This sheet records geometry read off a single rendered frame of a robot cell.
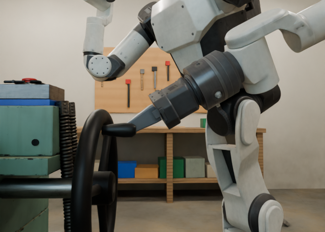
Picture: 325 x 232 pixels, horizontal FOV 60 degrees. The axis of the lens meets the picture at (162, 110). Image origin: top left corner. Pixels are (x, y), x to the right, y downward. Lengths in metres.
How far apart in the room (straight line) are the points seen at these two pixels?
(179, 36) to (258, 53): 0.38
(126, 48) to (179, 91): 0.59
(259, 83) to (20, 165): 0.44
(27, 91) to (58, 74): 3.56
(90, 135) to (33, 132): 0.14
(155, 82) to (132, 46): 2.84
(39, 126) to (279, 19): 0.45
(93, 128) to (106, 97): 3.47
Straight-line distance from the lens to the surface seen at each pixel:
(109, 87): 3.92
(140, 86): 3.88
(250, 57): 0.51
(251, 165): 0.98
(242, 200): 0.99
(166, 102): 0.45
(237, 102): 0.91
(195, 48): 0.83
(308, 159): 4.46
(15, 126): 0.56
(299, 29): 0.54
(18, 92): 0.57
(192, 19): 0.80
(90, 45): 1.04
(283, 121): 4.27
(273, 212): 1.02
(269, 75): 0.54
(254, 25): 0.51
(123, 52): 1.03
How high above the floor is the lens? 0.93
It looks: 2 degrees up
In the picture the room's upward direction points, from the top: straight up
